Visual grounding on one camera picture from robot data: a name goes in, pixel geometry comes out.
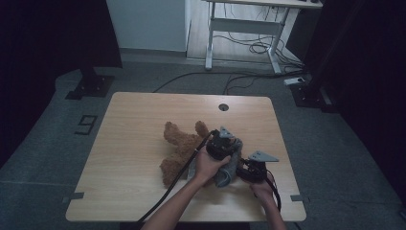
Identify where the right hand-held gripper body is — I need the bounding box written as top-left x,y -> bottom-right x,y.
236,150 -> 280,184

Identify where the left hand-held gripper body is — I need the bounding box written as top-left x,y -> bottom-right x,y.
205,126 -> 237,161

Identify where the grey cloth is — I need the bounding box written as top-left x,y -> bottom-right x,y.
187,136 -> 244,189

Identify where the brown teddy bear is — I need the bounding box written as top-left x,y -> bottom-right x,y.
159,120 -> 218,190

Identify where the person's right hand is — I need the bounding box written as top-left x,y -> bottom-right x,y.
248,178 -> 276,206

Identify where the person's left hand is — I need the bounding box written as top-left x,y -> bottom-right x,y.
193,146 -> 232,187

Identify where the grey tape strip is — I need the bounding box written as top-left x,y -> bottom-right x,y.
289,194 -> 310,203
61,191 -> 85,204

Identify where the black stand base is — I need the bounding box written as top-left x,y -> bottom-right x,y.
289,0 -> 340,113
64,66 -> 116,101

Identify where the white power strip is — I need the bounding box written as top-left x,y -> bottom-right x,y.
283,77 -> 306,86

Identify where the black tape floor mark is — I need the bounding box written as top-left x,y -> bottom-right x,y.
74,114 -> 99,136

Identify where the black curtain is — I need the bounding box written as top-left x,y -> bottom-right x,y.
302,0 -> 406,205
0,0 -> 124,169

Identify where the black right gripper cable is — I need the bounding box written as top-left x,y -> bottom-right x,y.
263,170 -> 282,213

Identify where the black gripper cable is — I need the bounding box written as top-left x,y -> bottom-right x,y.
136,128 -> 219,225
263,170 -> 282,213

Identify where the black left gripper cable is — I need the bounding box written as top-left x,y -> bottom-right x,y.
136,128 -> 219,225

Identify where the short black floor cable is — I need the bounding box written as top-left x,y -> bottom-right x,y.
222,74 -> 260,96

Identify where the long black floor cable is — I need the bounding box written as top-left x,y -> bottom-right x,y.
151,71 -> 290,94

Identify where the tangle of black cables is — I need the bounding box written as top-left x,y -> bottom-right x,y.
213,3 -> 305,75

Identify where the white desk frame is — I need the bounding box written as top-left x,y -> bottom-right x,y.
203,0 -> 324,75

